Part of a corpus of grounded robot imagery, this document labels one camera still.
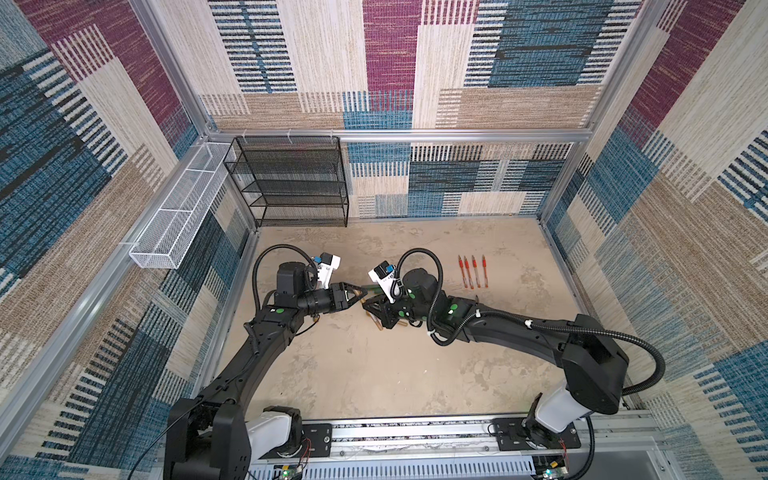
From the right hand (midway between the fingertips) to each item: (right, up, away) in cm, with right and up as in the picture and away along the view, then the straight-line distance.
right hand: (367, 308), depth 77 cm
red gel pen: (+31, +8, +28) cm, 43 cm away
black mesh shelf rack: (-29, +40, +31) cm, 59 cm away
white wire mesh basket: (-62, +17, +15) cm, 66 cm away
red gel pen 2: (+36, +10, +31) cm, 48 cm away
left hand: (-1, +5, 0) cm, 5 cm away
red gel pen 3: (+39, +10, +30) cm, 51 cm away
